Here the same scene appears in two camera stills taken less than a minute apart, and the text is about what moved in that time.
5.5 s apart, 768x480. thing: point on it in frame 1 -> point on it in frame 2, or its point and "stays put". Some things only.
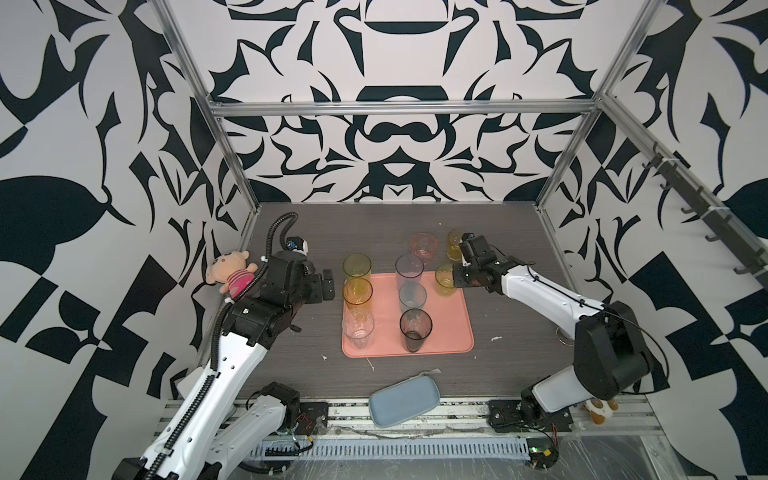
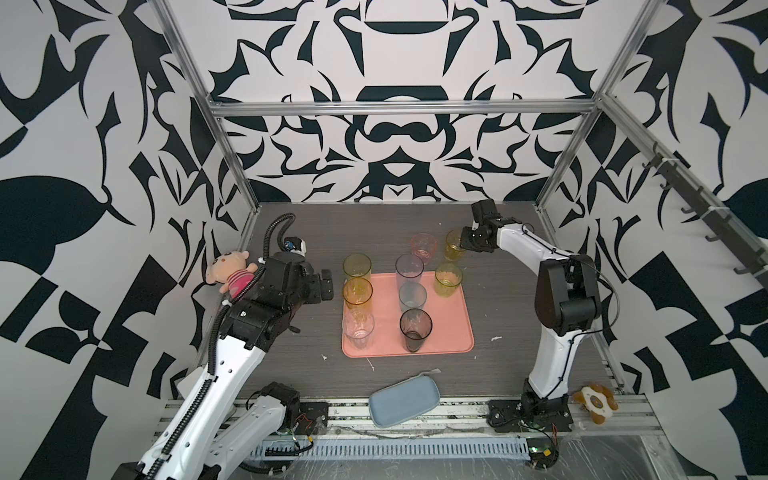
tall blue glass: x=408 y=268 stays put
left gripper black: x=314 y=290 stays put
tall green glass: x=357 y=265 stays put
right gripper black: x=458 y=273 -> x=466 y=243
